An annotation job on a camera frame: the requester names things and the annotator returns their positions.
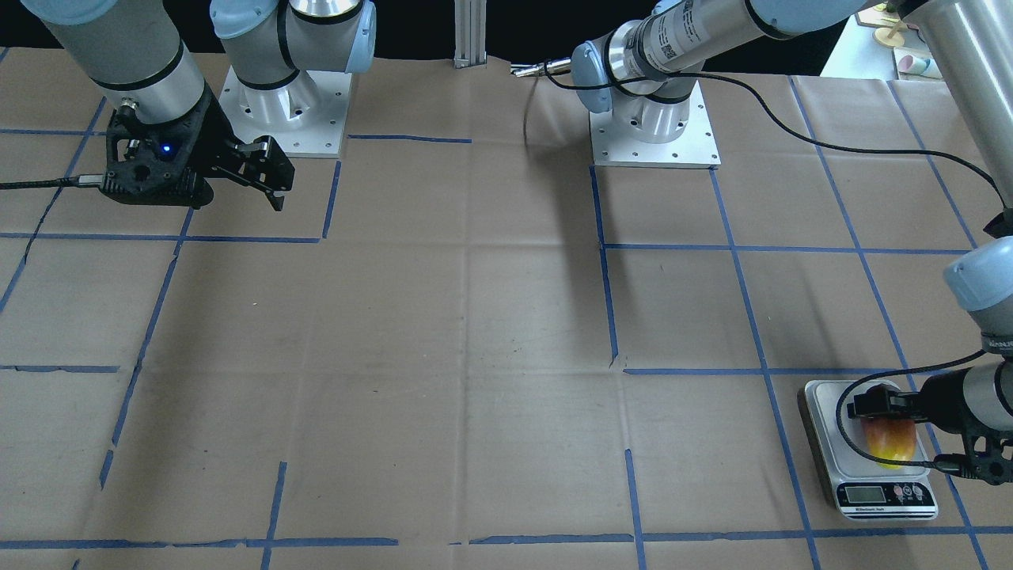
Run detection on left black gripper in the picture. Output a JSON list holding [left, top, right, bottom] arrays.
[[847, 370, 1012, 485]]

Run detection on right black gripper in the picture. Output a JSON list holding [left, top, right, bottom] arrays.
[[101, 86, 294, 212]]

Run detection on red yellow mango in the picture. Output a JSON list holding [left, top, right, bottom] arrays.
[[859, 417, 918, 462]]

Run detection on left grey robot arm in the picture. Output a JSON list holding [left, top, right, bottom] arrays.
[[569, 1, 1011, 485]]

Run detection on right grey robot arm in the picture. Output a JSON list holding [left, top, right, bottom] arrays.
[[25, 1, 378, 211]]

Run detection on white digital kitchen scale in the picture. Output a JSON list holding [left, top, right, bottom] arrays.
[[797, 379, 939, 522]]

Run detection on black braided cable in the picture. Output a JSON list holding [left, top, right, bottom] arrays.
[[524, 63, 1013, 480], [0, 176, 104, 192]]

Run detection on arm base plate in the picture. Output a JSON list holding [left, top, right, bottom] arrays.
[[590, 79, 723, 169], [218, 68, 355, 159]]

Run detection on aluminium frame post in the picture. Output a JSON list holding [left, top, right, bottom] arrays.
[[453, 0, 488, 70]]

